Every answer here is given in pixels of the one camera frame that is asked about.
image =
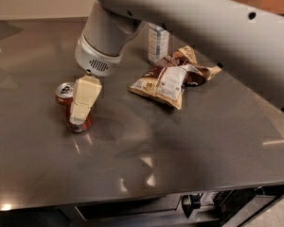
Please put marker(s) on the clear plastic water bottle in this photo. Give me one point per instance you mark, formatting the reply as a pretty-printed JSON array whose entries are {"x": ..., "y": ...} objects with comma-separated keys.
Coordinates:
[{"x": 158, "y": 45}]

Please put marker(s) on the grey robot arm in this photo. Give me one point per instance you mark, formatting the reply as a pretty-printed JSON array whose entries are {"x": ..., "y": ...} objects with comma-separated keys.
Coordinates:
[{"x": 246, "y": 42}]

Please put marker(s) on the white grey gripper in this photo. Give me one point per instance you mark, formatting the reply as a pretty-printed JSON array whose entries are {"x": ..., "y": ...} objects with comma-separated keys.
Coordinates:
[{"x": 96, "y": 61}]

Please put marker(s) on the red coke can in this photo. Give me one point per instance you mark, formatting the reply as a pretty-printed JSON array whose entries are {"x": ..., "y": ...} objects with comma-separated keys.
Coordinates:
[{"x": 64, "y": 97}]

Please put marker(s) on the brown chip bag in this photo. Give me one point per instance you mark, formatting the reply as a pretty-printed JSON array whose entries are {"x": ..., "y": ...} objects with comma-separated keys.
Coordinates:
[{"x": 165, "y": 82}]

